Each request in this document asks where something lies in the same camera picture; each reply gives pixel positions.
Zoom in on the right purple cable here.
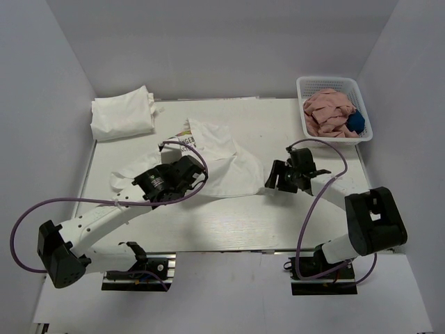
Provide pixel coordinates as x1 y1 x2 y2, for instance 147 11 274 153
286 138 378 287

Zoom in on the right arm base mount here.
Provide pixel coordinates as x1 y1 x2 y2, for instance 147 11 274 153
283 257 357 296

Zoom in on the purple cable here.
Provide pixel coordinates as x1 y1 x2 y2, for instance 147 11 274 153
10 137 209 289
286 138 378 287

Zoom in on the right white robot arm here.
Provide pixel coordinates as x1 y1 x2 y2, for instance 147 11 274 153
265 148 408 280

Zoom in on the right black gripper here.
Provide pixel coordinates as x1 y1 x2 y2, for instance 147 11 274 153
265 160 301 193

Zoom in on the white printed t shirt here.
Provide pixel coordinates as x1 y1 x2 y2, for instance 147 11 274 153
110 118 264 198

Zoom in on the pink t shirt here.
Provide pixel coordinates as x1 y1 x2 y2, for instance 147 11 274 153
303 88 359 138

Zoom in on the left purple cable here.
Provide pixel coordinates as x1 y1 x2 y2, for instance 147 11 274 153
10 137 209 289

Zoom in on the white plastic basket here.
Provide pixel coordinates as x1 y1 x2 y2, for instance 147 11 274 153
296 77 373 145

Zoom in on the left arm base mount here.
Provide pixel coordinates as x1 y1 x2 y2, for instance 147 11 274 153
102 253 177 292

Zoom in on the folded white t shirt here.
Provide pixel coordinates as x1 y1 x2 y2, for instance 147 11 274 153
90 86 156 142

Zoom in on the blue t shirt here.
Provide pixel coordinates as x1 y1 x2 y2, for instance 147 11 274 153
346 110 365 135

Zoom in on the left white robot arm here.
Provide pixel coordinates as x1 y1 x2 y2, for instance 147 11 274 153
38 155 208 289

